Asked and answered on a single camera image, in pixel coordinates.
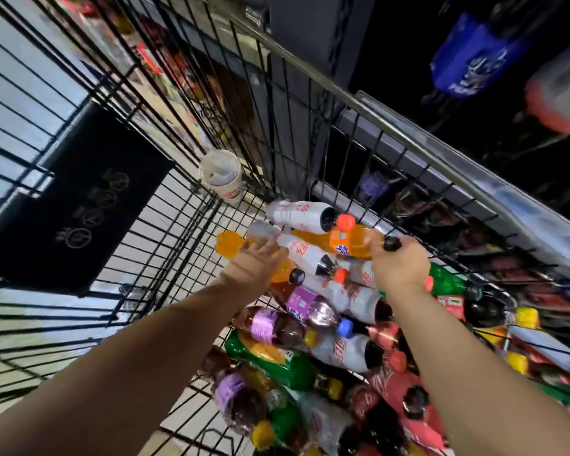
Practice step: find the white paper cup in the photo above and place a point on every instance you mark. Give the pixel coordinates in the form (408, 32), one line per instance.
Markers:
(220, 175)

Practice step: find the person's left hand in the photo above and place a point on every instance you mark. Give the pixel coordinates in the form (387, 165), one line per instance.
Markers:
(252, 270)

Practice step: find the person's right hand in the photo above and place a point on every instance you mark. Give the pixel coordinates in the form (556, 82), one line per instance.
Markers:
(399, 266)

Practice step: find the orange soda bottle dark cap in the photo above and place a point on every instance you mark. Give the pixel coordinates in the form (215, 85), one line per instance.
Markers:
(309, 240)
(228, 245)

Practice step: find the pile of bottles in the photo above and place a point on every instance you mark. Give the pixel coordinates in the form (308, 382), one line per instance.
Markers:
(351, 351)

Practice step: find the red cola bottle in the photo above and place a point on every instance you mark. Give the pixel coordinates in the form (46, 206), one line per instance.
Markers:
(562, 90)

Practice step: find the dark cola bottle blue label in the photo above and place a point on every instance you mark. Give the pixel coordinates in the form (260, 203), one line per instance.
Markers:
(475, 57)

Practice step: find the person's left forearm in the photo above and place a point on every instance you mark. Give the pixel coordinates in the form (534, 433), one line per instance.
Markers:
(104, 394)

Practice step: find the person's right forearm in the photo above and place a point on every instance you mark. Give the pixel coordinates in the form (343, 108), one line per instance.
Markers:
(475, 394)

